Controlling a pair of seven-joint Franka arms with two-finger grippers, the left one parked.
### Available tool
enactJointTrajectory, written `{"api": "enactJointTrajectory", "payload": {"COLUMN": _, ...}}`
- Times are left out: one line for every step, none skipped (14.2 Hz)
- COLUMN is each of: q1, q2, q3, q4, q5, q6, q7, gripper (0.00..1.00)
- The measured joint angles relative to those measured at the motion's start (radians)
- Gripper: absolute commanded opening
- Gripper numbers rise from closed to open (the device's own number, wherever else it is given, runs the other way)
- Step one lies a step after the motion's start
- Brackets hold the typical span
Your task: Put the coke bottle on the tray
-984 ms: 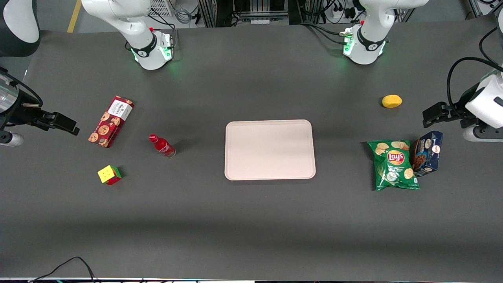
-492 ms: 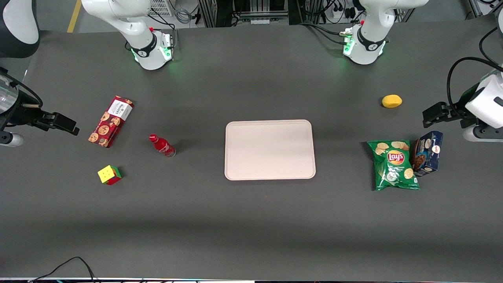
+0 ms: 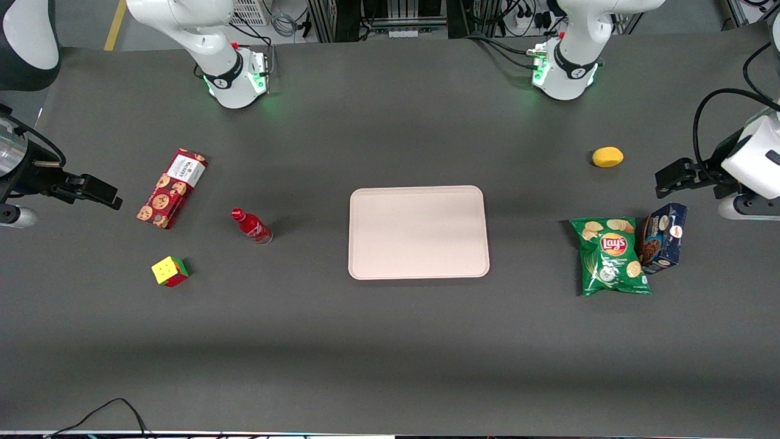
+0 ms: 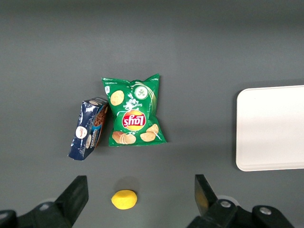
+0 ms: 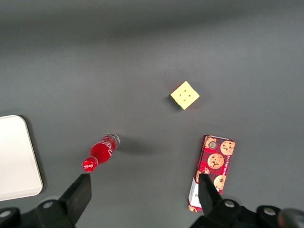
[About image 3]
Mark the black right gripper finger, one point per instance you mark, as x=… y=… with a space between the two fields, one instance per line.
x=97 y=190
x=64 y=194

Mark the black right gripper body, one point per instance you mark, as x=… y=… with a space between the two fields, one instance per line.
x=30 y=177

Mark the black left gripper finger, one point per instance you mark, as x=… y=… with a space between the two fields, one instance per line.
x=687 y=167
x=673 y=181

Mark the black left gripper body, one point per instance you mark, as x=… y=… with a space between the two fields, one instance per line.
x=714 y=165

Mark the red coke bottle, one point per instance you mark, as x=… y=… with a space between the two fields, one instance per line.
x=253 y=227

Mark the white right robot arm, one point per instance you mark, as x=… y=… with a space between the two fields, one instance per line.
x=183 y=24

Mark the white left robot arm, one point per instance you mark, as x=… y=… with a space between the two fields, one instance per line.
x=573 y=73

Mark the beige plastic tray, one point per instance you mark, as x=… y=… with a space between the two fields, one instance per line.
x=420 y=238

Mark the dark blue cookie box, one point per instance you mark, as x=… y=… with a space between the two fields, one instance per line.
x=667 y=241

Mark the yellow lemon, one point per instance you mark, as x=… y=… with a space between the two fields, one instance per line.
x=607 y=157

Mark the red cookie box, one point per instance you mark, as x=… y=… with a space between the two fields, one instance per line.
x=170 y=189

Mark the green chips bag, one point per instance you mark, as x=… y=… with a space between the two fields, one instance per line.
x=609 y=256

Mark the colourful puzzle cube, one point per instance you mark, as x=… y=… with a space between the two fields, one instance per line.
x=166 y=270

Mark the white power strip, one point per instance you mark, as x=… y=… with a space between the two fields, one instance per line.
x=525 y=21

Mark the white perforated box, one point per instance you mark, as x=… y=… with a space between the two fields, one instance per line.
x=250 y=11

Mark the white connector strip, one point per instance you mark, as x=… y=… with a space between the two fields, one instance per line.
x=402 y=33

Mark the dark grey table mat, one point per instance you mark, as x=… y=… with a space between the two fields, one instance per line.
x=390 y=353

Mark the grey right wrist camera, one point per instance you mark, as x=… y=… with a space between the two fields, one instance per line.
x=21 y=216

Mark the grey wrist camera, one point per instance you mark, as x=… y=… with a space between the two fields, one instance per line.
x=749 y=208
x=21 y=216

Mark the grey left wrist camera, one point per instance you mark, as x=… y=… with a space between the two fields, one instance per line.
x=749 y=208

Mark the aluminium frame post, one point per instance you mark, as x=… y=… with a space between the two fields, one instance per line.
x=737 y=12

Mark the black metal rack frame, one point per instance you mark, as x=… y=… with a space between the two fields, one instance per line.
x=329 y=18

